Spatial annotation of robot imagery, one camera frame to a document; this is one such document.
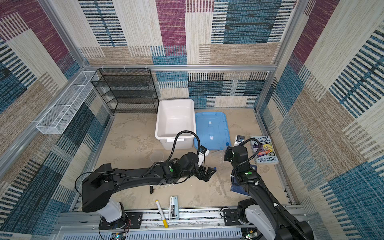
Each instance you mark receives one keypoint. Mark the dark blue book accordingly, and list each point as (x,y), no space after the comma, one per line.
(239,189)

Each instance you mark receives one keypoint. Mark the colourful treehouse book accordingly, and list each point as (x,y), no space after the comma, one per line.
(267,155)

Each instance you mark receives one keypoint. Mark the clear test tube rack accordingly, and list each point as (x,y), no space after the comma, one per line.
(223,167)

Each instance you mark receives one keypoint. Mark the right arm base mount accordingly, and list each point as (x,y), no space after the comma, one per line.
(237,216)

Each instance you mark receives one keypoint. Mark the black wire mesh shelf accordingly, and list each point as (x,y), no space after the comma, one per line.
(129,90)

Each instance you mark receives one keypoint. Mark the clear plastic beaker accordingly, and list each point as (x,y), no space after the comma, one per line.
(157,156)

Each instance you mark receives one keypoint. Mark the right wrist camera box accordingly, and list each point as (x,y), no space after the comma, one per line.
(239,139)

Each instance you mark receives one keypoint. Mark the white plastic storage bin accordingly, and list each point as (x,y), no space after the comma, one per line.
(173,117)

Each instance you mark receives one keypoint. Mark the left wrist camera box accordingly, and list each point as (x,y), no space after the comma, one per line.
(203,152)

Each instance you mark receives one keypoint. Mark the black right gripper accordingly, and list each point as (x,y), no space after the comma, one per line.
(228,153)

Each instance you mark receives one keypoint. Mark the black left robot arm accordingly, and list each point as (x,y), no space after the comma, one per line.
(101,184)

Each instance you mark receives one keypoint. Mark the metal clamp bracket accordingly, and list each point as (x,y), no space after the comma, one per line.
(174,208)

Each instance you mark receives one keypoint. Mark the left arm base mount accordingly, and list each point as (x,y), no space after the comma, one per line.
(130,220)

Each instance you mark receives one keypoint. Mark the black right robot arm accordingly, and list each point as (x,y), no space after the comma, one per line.
(263,210)

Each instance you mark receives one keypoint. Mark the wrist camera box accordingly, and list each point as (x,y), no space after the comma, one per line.
(203,152)
(239,139)

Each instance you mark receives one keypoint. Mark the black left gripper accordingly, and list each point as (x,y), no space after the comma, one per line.
(207,176)

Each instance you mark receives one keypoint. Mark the white yellow marker pen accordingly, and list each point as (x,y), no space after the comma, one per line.
(162,214)

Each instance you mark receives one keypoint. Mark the white wire mesh basket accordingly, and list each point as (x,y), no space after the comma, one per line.
(59,116)

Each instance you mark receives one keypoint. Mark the blue plastic bin lid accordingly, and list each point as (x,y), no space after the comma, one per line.
(212,130)

